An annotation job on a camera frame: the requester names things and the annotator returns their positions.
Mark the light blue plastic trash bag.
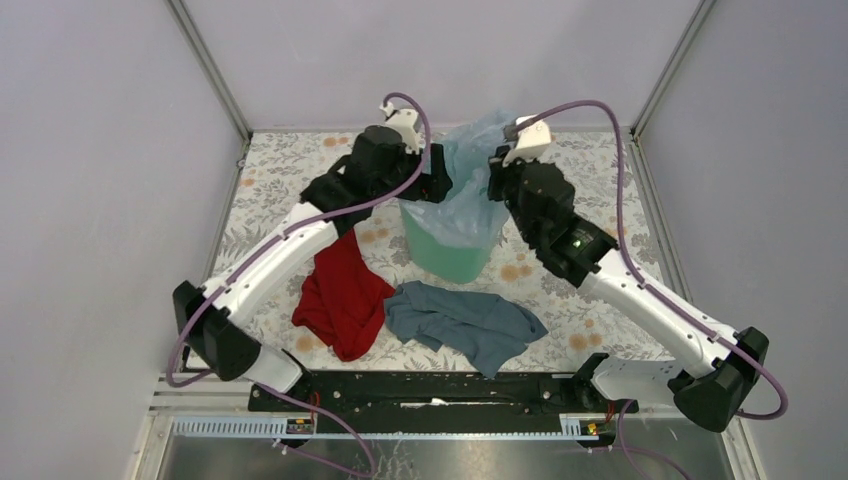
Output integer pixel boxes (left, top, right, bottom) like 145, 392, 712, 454
400, 108, 517, 248

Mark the green plastic trash bin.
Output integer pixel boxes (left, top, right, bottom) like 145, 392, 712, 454
400, 201, 508, 284

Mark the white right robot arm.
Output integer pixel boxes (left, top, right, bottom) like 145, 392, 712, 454
488, 145, 769, 433

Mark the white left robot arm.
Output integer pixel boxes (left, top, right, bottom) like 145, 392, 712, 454
165, 118, 434, 411

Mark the red cloth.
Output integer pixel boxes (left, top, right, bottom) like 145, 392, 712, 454
292, 231, 395, 362

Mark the grey-blue cloth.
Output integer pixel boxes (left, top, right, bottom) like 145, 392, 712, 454
384, 281, 548, 378

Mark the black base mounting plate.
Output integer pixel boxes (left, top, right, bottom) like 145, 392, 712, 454
288, 370, 638, 430

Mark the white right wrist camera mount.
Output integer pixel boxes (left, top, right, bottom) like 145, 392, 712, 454
502, 116, 553, 167

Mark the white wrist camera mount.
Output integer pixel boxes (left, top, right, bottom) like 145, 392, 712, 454
502, 116, 553, 167
380, 101, 423, 154

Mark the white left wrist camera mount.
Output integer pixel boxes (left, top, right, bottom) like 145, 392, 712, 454
380, 101, 423, 154

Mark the white slotted cable duct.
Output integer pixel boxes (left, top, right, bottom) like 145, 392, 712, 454
172, 415, 603, 442

